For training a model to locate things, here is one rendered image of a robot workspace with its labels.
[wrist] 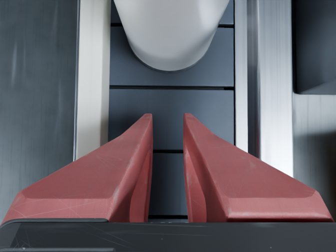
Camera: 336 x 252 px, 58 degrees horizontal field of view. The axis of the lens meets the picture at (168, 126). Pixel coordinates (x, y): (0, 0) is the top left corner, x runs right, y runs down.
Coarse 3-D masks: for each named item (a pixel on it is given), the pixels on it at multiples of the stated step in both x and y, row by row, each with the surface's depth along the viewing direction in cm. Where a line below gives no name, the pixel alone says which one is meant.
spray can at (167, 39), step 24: (120, 0) 11; (144, 0) 9; (168, 0) 9; (192, 0) 9; (216, 0) 10; (144, 24) 11; (168, 24) 11; (192, 24) 11; (216, 24) 13; (144, 48) 15; (168, 48) 14; (192, 48) 14; (168, 72) 18
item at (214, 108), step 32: (224, 32) 18; (128, 64) 18; (224, 64) 18; (128, 96) 18; (160, 96) 18; (192, 96) 18; (224, 96) 18; (160, 128) 18; (224, 128) 18; (160, 160) 18; (160, 192) 18
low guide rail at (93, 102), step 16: (80, 0) 15; (96, 0) 15; (80, 16) 15; (96, 16) 15; (80, 32) 15; (96, 32) 15; (80, 48) 15; (96, 48) 15; (80, 64) 15; (96, 64) 15; (80, 80) 15; (96, 80) 15; (80, 96) 15; (96, 96) 15; (80, 112) 15; (96, 112) 15; (80, 128) 15; (96, 128) 15; (80, 144) 14; (96, 144) 14
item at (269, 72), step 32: (256, 0) 10; (288, 0) 10; (256, 32) 10; (288, 32) 10; (256, 64) 10; (288, 64) 10; (256, 96) 10; (288, 96) 10; (256, 128) 10; (288, 128) 10; (288, 160) 10
